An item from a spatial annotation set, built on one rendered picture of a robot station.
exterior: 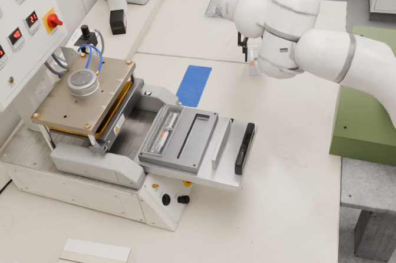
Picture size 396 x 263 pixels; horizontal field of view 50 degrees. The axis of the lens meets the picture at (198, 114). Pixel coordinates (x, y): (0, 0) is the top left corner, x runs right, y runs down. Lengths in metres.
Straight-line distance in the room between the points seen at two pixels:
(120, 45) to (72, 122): 0.79
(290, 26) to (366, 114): 0.49
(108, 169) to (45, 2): 0.48
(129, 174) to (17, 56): 0.41
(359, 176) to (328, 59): 0.58
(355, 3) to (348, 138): 2.27
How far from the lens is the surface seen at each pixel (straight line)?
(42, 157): 1.33
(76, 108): 1.15
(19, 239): 1.42
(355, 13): 3.45
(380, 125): 1.39
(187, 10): 2.08
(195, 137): 1.18
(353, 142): 1.40
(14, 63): 1.17
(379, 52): 0.97
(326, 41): 0.94
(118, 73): 1.22
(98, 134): 1.15
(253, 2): 1.06
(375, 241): 1.98
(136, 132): 1.29
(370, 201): 1.38
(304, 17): 0.99
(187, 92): 1.64
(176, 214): 1.29
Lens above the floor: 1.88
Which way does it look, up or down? 47 degrees down
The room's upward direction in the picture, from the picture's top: 7 degrees counter-clockwise
